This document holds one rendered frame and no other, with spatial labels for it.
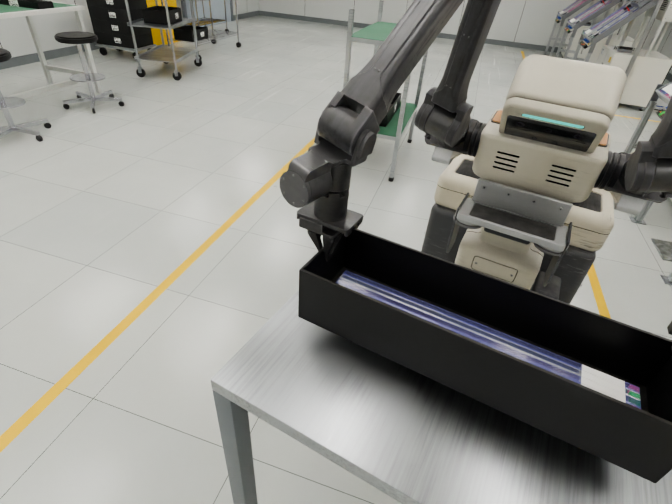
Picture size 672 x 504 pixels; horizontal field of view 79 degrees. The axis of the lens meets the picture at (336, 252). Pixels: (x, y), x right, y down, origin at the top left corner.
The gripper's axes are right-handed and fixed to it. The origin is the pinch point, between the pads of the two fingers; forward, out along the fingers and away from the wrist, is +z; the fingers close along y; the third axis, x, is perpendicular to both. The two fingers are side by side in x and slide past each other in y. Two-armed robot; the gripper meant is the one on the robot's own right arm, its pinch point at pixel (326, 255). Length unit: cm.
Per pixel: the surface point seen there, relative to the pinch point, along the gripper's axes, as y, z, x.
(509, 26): -111, 35, 979
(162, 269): -121, 92, 53
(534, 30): -61, 37, 988
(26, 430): -92, 94, -33
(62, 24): -575, 53, 309
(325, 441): 15.1, 13.0, -24.7
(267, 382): 1.7, 13.0, -20.9
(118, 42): -513, 68, 341
